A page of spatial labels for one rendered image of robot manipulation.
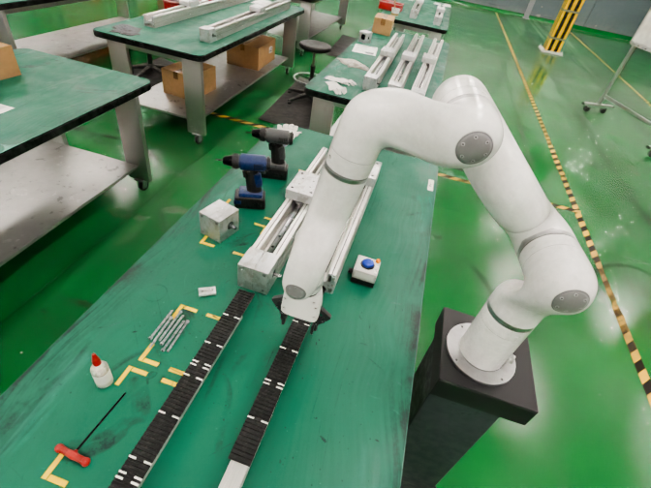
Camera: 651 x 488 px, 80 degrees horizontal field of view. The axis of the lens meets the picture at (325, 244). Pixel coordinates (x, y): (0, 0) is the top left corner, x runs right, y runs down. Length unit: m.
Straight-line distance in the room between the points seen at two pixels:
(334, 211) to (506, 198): 0.31
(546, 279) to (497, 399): 0.40
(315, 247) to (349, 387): 0.45
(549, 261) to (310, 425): 0.64
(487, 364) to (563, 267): 0.37
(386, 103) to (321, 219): 0.26
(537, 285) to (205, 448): 0.78
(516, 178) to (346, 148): 0.30
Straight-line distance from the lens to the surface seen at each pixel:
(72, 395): 1.13
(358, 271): 1.28
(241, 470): 0.95
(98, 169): 2.98
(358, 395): 1.08
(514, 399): 1.16
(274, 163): 1.74
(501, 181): 0.75
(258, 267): 1.19
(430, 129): 0.64
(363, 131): 0.68
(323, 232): 0.78
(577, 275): 0.86
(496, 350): 1.08
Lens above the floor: 1.71
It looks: 40 degrees down
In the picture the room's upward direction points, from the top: 11 degrees clockwise
